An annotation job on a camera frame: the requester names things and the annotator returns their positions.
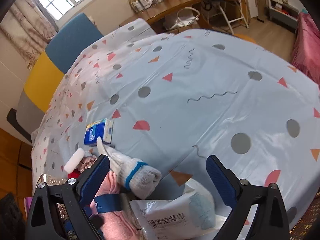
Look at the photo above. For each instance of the white sponge block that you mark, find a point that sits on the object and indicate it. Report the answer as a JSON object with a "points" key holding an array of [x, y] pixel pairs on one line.
{"points": [[74, 161]]}

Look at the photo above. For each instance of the blue tissue pack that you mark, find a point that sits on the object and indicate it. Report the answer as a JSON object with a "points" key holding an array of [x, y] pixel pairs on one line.
{"points": [[102, 128]]}

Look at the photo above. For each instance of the white knit work glove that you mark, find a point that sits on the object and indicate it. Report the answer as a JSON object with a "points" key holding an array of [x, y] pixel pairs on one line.
{"points": [[132, 173]]}

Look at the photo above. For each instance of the white tote bag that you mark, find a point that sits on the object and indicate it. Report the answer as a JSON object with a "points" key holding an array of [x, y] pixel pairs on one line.
{"points": [[183, 18]]}

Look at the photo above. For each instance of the grey yellow blue sofa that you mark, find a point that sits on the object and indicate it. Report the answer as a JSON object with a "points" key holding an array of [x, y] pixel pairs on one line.
{"points": [[48, 71]]}

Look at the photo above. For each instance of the pink bedspread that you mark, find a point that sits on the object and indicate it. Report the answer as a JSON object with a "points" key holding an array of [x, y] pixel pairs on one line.
{"points": [[306, 50]]}

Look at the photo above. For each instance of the wet wipes packet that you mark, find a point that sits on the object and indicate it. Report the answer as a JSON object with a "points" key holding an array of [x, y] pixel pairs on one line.
{"points": [[188, 216]]}

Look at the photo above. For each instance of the patterned light blue tablecloth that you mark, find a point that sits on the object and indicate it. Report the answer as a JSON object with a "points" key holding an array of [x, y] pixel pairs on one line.
{"points": [[176, 99]]}

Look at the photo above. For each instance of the wooden desk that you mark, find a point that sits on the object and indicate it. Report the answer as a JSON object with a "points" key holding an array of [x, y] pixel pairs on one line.
{"points": [[154, 15]]}

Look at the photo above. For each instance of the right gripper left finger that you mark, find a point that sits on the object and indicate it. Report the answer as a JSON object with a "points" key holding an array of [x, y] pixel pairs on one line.
{"points": [[44, 220]]}

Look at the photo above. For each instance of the pink towel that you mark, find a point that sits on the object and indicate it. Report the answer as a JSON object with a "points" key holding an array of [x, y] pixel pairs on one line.
{"points": [[107, 206]]}

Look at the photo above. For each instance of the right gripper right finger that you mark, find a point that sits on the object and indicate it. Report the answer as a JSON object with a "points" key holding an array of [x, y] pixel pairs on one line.
{"points": [[270, 220]]}

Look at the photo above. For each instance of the red plush item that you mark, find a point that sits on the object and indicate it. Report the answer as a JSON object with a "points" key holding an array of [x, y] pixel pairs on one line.
{"points": [[74, 174]]}

